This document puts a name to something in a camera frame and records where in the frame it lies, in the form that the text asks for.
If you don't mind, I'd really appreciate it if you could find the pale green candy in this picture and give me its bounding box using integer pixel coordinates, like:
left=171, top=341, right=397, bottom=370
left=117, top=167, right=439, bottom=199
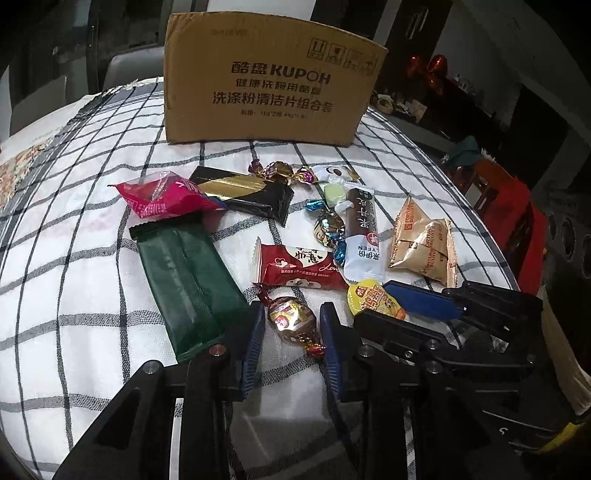
left=324, top=183, right=346, bottom=208

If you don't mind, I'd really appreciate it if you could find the brown cardboard box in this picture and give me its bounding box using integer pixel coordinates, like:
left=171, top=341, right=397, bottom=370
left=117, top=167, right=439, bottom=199
left=163, top=11, right=388, bottom=147

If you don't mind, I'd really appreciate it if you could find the grey dining chair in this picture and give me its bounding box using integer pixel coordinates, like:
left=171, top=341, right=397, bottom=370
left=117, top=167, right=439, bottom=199
left=103, top=46, right=164, bottom=91
left=10, top=75, right=67, bottom=135

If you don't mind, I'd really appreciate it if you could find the tan triangular snack packet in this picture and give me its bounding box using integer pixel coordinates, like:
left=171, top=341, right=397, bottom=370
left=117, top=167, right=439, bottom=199
left=388, top=197, right=459, bottom=288

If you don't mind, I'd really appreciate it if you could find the red white snack packet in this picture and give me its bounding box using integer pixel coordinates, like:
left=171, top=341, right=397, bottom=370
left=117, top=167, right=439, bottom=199
left=250, top=238, right=349, bottom=290

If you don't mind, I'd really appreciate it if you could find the yellow jelly cup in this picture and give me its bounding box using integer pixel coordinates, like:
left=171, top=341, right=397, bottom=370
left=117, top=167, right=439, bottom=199
left=346, top=279, right=407, bottom=320

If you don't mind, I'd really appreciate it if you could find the brown white snack bar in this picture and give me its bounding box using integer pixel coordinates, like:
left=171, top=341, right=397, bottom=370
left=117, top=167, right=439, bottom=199
left=335, top=182, right=385, bottom=283

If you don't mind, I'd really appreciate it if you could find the purple gold foil candy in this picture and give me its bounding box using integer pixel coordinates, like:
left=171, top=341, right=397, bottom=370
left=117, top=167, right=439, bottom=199
left=249, top=159, right=318, bottom=185

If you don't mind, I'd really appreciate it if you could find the checkered white tablecloth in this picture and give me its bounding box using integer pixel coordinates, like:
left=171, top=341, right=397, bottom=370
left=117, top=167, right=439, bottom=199
left=1, top=79, right=519, bottom=479

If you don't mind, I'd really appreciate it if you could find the white gold-ended snack bar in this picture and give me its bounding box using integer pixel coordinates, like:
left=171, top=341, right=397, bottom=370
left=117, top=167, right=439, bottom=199
left=311, top=165, right=360, bottom=183

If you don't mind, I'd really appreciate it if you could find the patterned floral tablecloth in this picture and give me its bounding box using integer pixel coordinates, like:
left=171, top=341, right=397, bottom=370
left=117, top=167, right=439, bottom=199
left=1, top=95, right=94, bottom=209

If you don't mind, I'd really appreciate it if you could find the brown candy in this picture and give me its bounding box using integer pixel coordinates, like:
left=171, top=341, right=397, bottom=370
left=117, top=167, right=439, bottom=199
left=256, top=284, right=325, bottom=359

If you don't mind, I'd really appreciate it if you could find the black gold snack packet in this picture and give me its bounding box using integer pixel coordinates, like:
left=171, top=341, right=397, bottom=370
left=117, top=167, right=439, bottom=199
left=189, top=166, right=294, bottom=226

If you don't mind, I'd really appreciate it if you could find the pink snack packet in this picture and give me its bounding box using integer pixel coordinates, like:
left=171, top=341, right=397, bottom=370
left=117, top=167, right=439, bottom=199
left=114, top=171, right=226, bottom=219

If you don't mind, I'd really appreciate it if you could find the red wooden chair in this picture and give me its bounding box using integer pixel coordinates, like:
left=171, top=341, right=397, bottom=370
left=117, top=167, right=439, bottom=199
left=452, top=158, right=547, bottom=295

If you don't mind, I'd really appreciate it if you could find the dark green snack packet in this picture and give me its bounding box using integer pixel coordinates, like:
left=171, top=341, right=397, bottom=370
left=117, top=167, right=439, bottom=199
left=129, top=212, right=249, bottom=362

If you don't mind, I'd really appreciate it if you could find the blue foil candy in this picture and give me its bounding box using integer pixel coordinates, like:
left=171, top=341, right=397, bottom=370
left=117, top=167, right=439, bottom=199
left=305, top=199, right=346, bottom=267

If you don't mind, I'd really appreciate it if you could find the red balloon decoration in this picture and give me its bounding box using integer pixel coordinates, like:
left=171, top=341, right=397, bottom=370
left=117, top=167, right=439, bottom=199
left=406, top=55, right=449, bottom=95

